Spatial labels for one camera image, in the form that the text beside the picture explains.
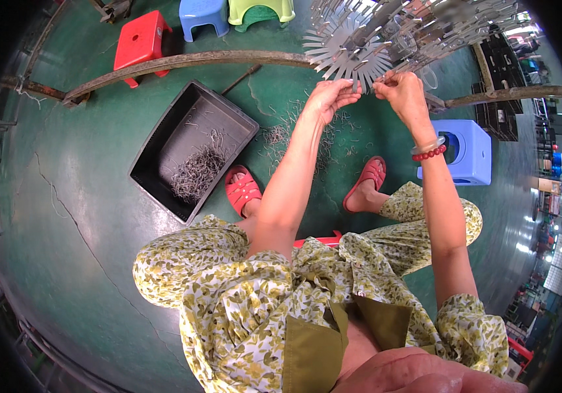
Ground red bead bracelet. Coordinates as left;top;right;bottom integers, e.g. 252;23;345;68
412;144;448;162

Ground white string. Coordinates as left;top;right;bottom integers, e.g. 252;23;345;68
15;75;47;111

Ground person's body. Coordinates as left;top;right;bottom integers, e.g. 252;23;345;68
179;216;530;393

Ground person's right hand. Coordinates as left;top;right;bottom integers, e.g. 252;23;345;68
373;71;433;129

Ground red seat stool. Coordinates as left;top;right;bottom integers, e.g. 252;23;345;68
293;231;344;248

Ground stack of black crates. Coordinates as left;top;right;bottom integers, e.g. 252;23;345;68
473;29;525;142

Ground small blue plastic stool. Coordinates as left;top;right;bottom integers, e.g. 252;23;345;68
179;0;231;43

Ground workshop machinery and shelves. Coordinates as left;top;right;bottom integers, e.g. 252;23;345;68
504;20;562;379

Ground pale jade bangle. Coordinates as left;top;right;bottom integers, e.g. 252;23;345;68
410;136;446;155

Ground person's left hand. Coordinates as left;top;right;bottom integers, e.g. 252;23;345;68
303;79;363;126

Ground straight rusty metal beam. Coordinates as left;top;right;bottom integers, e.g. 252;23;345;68
426;84;562;112

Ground person's legs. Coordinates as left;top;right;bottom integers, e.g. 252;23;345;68
133;156;484;309

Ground grey metal frame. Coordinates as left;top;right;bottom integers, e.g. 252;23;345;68
89;0;134;24

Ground pile of hooks in tray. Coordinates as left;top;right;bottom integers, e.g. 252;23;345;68
169;129;230;203

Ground black plastic tray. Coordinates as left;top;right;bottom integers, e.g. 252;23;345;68
129;80;260;226

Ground red plastic stool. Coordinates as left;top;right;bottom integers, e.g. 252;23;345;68
113;10;174;89

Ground large blue plastic stool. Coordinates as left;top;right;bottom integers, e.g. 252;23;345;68
417;119;493;186

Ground rusty metal bar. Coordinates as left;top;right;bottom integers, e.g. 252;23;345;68
0;74;68;102

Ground green plastic stool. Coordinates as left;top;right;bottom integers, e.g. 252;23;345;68
227;0;296;33

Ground scattered heap of metal hooks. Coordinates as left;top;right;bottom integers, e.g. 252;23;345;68
256;98;376;178

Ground metal rack of hooks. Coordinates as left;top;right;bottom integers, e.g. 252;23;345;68
302;0;532;95

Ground thin metal rod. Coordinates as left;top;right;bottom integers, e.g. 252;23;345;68
221;64;263;96

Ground curved rusty metal rail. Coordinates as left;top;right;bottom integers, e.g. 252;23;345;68
62;50;318;108

